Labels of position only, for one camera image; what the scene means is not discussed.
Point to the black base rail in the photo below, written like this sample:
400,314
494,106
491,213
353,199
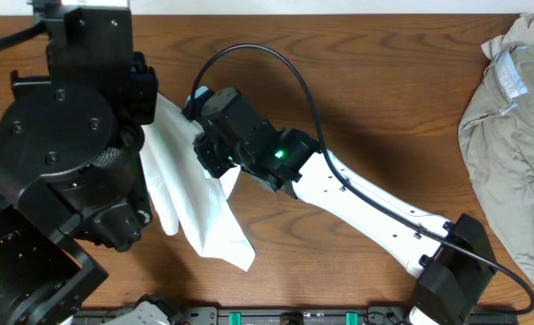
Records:
379,315

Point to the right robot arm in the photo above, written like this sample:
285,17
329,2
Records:
450,260

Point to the white printed t-shirt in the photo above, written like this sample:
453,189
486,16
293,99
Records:
184,195

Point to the khaki beige garment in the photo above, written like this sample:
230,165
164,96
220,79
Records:
496,140

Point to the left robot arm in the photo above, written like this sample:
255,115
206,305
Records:
70,168

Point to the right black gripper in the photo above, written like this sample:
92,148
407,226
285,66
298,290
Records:
206,152

